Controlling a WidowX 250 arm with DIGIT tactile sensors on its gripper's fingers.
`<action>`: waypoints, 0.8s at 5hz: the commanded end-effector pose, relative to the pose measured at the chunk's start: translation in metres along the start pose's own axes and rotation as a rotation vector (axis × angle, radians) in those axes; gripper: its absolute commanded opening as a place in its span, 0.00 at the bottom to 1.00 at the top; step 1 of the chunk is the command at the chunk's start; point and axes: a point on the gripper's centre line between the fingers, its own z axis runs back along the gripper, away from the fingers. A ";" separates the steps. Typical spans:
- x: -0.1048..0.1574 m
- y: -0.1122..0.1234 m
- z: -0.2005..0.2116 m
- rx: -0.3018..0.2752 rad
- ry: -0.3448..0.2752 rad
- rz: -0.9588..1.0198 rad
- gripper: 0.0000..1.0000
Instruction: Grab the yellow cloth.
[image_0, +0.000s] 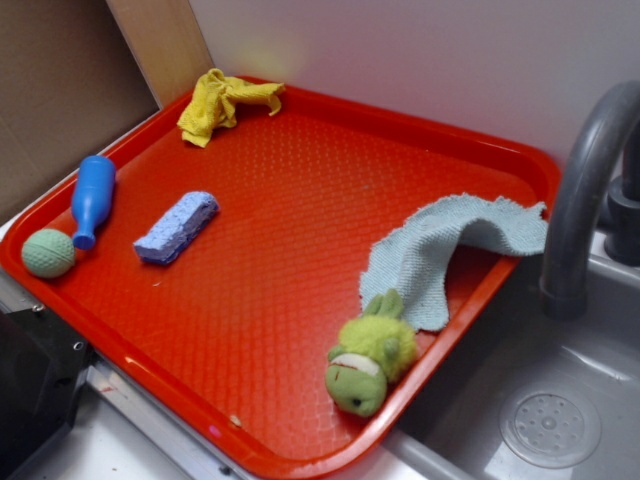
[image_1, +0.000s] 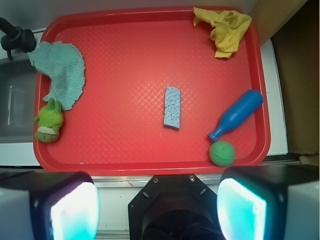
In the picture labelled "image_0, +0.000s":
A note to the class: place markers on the yellow cloth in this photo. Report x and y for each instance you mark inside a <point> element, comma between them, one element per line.
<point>214,101</point>

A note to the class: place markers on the light blue towel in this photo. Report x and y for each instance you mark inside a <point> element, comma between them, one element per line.
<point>414,259</point>

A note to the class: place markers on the red plastic tray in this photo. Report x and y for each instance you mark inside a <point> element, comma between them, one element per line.
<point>233,335</point>

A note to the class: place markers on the green plush fish toy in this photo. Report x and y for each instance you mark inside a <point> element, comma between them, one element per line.
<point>373,353</point>

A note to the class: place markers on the blue sponge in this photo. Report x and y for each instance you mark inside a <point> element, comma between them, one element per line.
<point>177,228</point>

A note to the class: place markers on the blue plastic bottle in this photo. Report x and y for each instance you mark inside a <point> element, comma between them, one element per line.
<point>92,199</point>

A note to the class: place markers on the grey plastic sink basin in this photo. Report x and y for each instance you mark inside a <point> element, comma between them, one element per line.
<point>451,429</point>

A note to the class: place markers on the light wooden board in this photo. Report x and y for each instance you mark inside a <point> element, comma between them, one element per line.
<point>166,42</point>

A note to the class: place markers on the green textured ball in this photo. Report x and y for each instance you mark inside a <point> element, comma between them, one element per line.
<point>48,254</point>

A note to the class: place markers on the round sink drain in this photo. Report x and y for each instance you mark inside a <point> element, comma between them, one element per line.
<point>550,427</point>

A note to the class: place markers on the brown cardboard panel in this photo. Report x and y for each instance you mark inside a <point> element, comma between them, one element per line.
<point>69,87</point>

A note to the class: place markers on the black metal block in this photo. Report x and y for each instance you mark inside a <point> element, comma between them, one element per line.
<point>44,364</point>

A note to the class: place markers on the grey faucet spout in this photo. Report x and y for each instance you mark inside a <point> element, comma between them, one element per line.
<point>581,206</point>

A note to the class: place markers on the grey faucet handle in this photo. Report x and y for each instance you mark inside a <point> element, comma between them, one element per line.
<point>622,241</point>

